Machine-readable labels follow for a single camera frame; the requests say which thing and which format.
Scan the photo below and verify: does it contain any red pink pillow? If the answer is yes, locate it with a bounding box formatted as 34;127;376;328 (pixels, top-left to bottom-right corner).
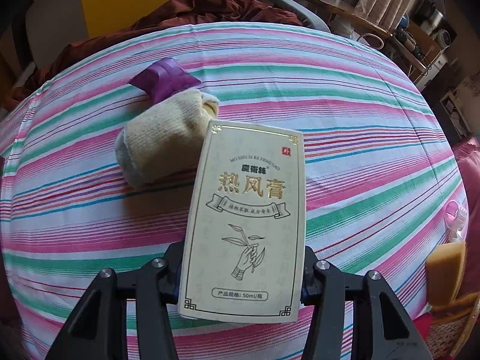
452;136;480;296

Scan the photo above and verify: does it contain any cream sock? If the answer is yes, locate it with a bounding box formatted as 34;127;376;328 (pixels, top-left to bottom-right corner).
114;88;219;189

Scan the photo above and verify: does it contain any striped bed sheet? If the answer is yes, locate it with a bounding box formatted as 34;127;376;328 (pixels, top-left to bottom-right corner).
0;21;470;360

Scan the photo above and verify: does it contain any dark red blanket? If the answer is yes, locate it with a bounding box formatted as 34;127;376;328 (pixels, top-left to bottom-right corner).
1;0;304;111

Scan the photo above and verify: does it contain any purple snack packet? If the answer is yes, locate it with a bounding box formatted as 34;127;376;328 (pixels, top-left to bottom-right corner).
129;58;201;105

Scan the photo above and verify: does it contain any orange sponge at right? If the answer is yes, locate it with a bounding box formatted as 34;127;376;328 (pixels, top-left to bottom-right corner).
425;241;466;306

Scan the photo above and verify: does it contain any pink plastic cup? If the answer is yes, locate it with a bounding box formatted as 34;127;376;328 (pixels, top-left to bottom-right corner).
443;200;469;242

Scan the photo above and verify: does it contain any white gold medicine box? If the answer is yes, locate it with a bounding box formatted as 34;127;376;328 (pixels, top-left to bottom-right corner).
178;120;306;323

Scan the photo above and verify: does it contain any wooden side desk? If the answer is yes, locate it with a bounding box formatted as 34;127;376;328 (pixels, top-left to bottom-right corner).
305;0;392;39

